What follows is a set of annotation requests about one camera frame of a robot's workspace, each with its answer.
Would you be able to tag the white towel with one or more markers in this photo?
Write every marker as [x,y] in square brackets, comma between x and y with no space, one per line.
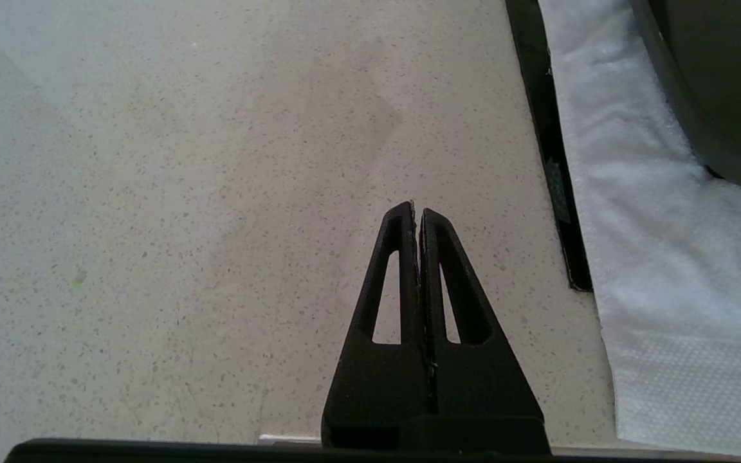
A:
[653,257]

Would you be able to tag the black rice cooker base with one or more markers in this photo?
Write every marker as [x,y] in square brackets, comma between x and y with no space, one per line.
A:
[731,77]

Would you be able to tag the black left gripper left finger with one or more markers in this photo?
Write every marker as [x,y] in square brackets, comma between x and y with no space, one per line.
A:
[377,386]

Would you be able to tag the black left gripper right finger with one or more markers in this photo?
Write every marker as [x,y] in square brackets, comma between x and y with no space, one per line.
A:
[486,386]

